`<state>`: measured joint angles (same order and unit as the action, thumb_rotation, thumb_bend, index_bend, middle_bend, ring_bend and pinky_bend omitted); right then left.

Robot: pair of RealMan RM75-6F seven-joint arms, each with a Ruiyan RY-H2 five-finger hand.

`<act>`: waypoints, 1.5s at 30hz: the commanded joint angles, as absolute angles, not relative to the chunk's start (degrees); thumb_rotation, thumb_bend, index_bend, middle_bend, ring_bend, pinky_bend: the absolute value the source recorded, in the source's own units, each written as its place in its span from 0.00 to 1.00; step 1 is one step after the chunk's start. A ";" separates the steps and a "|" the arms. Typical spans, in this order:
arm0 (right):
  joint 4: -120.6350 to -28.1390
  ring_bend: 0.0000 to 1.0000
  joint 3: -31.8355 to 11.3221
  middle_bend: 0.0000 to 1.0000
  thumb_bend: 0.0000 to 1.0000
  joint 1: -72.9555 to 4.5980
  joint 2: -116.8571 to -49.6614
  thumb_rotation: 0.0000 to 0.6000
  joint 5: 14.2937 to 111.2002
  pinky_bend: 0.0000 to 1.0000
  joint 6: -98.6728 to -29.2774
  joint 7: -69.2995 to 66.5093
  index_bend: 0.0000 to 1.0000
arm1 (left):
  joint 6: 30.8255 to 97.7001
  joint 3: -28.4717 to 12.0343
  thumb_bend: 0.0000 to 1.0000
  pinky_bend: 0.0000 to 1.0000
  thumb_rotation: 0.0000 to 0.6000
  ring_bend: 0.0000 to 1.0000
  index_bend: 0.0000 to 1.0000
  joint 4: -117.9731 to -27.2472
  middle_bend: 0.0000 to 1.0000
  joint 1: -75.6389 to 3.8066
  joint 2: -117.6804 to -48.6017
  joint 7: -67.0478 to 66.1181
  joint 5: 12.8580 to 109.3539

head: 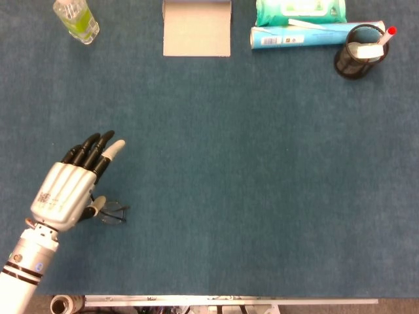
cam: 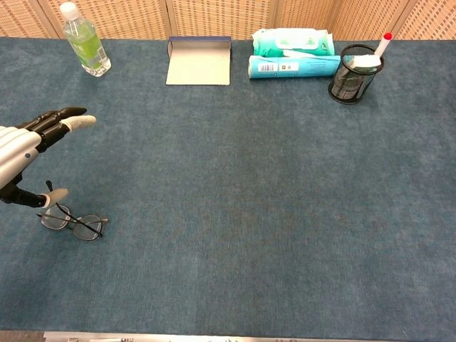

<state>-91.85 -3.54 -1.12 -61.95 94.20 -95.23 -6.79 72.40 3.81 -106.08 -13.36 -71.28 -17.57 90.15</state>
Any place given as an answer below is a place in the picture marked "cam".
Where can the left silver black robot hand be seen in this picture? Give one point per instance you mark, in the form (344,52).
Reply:
(18,149)

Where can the white marker with red cap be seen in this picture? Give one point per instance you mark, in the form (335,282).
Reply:
(382,44)

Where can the clear bottle with green label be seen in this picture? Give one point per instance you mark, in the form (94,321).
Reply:
(87,44)

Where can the wire-frame eyeglasses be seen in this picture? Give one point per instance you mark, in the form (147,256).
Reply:
(85,231)

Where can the blue felt table cover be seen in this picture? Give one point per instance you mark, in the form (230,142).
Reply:
(249,196)

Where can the green wet wipes pack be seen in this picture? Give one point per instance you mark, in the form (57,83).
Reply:
(267,46)

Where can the black mesh pen holder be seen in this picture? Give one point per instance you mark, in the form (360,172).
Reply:
(347,87)

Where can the long silver metal rod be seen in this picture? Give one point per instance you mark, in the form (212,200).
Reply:
(249,337)

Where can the wicker folding screen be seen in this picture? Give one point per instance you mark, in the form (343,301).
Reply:
(221,18)

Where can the light blue cylindrical package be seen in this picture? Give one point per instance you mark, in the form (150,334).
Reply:
(306,67)

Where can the open grey cardboard box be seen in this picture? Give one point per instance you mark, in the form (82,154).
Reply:
(199,67)

